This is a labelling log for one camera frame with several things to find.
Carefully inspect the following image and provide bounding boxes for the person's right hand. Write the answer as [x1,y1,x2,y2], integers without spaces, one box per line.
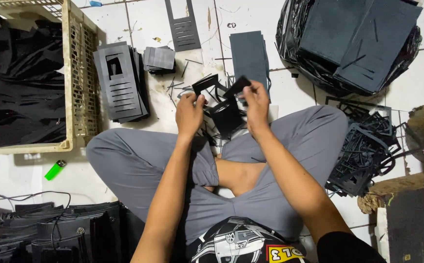
[242,80,271,139]

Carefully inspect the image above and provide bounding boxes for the person's left hand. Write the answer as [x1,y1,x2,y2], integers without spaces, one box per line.
[175,92,207,139]

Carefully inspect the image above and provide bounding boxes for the black cut frame sheet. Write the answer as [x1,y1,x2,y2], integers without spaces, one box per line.
[192,74,247,140]

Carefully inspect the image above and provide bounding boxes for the small black cutout piece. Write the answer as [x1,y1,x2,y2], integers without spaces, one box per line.
[222,75,252,99]

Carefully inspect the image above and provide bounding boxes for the heap of thin black strips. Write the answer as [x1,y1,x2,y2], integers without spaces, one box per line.
[165,58,234,147]

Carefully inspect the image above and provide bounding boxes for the stack of plain grey sheets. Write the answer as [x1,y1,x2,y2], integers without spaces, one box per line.
[229,31,272,98]

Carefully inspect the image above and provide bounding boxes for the person's bare foot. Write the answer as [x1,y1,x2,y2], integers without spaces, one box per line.
[203,153,267,198]

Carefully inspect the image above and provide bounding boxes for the stack of small black squares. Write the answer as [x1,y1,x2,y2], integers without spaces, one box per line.
[143,45,177,76]

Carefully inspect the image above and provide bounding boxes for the person's grey trousers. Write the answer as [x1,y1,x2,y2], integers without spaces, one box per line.
[86,105,349,246]

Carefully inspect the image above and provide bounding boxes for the stack of slotted black sheets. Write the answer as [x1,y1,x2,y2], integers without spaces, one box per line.
[93,41,151,124]

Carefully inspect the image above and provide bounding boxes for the single slotted black sheet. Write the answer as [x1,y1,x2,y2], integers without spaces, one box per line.
[164,0,202,52]

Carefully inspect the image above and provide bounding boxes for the pile of black offcut frames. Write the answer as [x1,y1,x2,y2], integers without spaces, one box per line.
[323,96,423,198]

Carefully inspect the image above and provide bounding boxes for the black plastic bag of sheets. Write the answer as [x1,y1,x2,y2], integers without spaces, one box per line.
[275,0,424,98]

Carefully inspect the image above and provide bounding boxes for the person's printed black shirt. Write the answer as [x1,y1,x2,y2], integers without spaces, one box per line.
[186,216,387,263]

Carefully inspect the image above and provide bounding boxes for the green lighter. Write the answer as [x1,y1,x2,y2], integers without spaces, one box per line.
[44,160,67,181]

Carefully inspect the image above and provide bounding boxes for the beige plastic crate of scraps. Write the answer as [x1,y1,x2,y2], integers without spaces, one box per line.
[0,0,101,156]

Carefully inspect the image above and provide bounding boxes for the stack of black leather pieces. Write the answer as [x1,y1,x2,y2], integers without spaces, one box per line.
[0,200,147,263]

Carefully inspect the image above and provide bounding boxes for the dark board with wooden edge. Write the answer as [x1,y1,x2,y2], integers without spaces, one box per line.
[357,171,424,263]

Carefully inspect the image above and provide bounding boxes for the black cable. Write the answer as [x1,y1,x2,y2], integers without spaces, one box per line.
[0,172,72,253]

